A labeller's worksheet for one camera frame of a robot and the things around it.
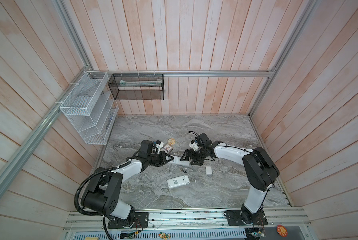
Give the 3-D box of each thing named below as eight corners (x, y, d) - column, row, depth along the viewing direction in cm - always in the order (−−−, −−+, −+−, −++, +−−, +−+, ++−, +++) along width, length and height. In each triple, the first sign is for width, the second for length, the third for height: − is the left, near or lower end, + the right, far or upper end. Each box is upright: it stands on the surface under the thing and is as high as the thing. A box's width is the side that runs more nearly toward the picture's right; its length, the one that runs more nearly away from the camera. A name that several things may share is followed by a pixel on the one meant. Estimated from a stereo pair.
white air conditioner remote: (168, 189, 86) (168, 187, 84) (166, 180, 89) (166, 179, 87) (189, 184, 87) (190, 182, 86) (187, 175, 91) (187, 174, 89)
